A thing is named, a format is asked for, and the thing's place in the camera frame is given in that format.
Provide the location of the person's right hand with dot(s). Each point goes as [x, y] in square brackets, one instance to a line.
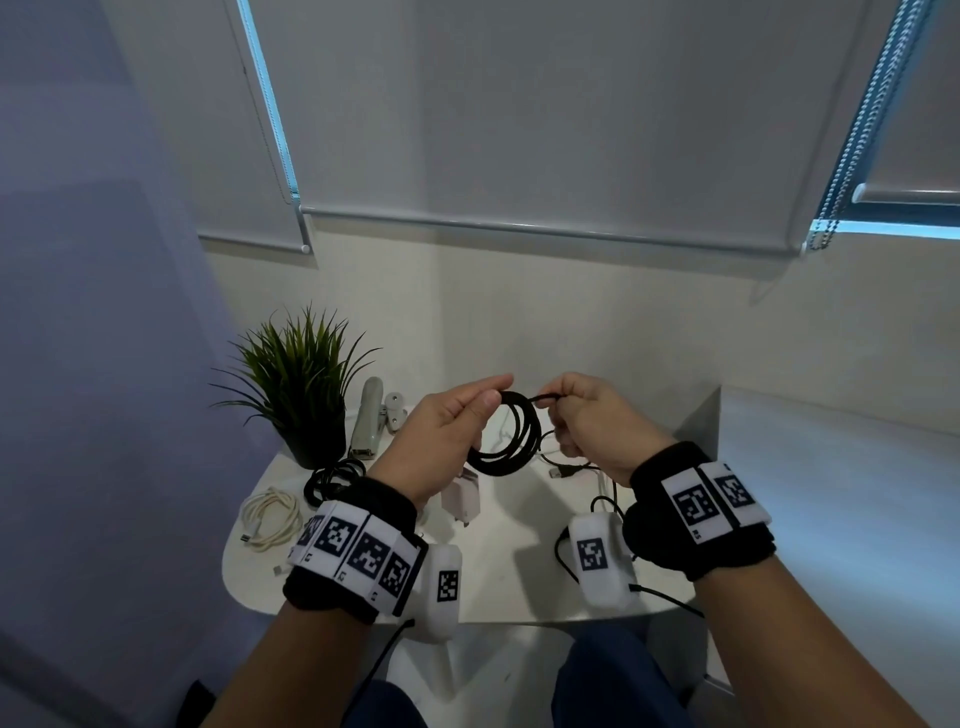
[607, 427]

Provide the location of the person's left hand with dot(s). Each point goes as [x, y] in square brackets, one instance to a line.
[427, 450]

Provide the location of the person's right forearm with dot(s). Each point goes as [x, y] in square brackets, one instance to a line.
[802, 652]

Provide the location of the person's left forearm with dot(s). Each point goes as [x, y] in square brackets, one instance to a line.
[285, 667]

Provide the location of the person's right leg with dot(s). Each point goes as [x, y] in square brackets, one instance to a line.
[622, 682]

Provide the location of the person's leg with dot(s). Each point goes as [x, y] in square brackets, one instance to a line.
[386, 709]
[622, 682]

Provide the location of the person's left leg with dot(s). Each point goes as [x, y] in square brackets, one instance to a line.
[386, 709]

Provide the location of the small white gadget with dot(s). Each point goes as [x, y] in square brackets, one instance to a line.
[395, 409]

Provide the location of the white charger adapter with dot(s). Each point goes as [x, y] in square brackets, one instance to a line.
[461, 499]

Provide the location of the grey oblong device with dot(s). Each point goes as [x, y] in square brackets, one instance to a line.
[367, 420]

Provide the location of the green plant in black pot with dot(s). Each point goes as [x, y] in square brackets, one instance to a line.
[315, 442]

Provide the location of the black wristband with marker tags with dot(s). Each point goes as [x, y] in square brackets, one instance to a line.
[352, 547]
[697, 510]

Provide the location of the wide white roller blind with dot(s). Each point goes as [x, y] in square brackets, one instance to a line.
[570, 105]

